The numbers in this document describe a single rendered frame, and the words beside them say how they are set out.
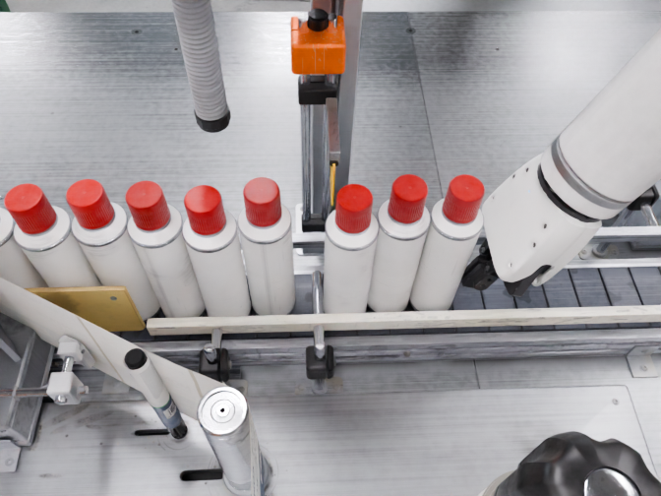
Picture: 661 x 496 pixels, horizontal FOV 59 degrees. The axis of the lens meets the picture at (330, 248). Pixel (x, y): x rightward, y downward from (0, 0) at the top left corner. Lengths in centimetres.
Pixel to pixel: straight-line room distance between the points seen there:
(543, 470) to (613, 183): 26
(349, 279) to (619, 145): 27
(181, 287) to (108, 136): 41
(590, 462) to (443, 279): 32
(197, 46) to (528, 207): 33
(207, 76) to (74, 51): 63
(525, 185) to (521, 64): 56
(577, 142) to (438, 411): 31
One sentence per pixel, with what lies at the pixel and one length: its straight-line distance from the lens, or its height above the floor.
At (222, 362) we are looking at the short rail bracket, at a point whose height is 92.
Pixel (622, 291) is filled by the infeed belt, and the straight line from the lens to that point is 80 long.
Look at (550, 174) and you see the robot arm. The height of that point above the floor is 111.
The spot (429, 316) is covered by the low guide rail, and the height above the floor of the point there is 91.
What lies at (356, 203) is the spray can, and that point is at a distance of 52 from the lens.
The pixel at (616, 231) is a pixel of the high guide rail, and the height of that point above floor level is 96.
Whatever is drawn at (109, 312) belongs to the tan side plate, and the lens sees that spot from 66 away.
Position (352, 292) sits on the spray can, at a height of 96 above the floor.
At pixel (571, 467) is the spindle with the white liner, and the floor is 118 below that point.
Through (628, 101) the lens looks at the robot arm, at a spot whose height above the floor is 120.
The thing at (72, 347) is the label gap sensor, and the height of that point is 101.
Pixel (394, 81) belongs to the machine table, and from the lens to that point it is 104.
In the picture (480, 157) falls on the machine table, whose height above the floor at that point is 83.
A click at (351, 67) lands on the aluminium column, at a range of 59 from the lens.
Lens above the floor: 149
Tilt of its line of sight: 56 degrees down
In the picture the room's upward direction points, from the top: 3 degrees clockwise
